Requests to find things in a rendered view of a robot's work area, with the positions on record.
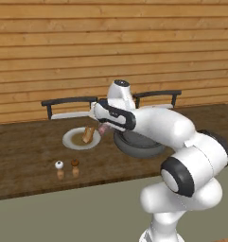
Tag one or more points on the white-topped wooden salt shaker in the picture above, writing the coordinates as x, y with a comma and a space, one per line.
59, 170

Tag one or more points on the grey bowl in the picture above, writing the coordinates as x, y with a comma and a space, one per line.
139, 148

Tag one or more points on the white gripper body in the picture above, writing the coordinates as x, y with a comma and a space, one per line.
95, 111

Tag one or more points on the white round plate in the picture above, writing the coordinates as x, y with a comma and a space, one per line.
73, 140

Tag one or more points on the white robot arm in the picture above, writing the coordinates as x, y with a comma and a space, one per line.
181, 141

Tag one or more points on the brown bun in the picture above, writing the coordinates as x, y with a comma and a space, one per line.
88, 135

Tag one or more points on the pink sausage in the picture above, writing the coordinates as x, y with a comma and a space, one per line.
103, 129

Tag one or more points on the brown-topped wooden pepper shaker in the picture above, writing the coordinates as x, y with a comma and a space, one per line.
75, 167

